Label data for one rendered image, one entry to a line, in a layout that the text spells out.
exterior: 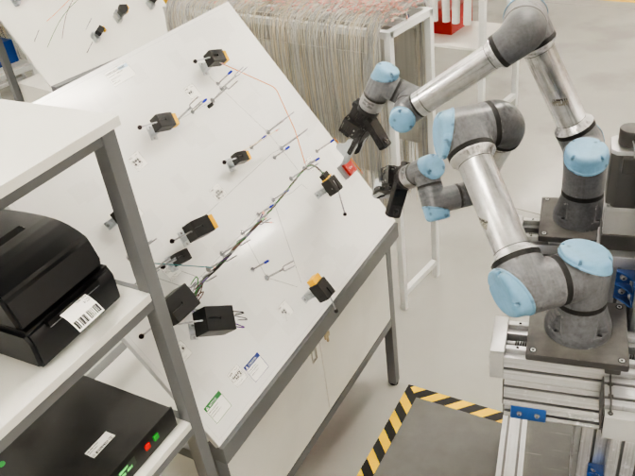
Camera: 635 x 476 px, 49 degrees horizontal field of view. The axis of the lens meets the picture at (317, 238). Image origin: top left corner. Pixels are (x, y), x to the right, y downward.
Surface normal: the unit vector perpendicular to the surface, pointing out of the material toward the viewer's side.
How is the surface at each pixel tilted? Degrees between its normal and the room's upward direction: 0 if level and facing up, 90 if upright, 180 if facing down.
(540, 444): 0
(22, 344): 90
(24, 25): 50
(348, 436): 0
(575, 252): 8
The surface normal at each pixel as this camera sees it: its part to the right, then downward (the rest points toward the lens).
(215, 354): 0.63, -0.35
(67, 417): -0.11, -0.83
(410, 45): -0.61, 0.50
